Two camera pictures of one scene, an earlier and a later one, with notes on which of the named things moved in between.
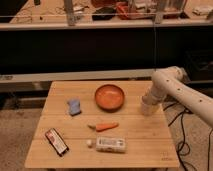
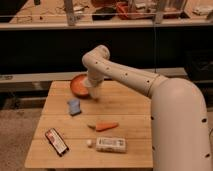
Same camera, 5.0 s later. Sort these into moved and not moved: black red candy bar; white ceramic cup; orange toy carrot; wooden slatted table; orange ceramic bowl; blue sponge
Moved: orange ceramic bowl; white ceramic cup
Not moved: orange toy carrot; wooden slatted table; black red candy bar; blue sponge
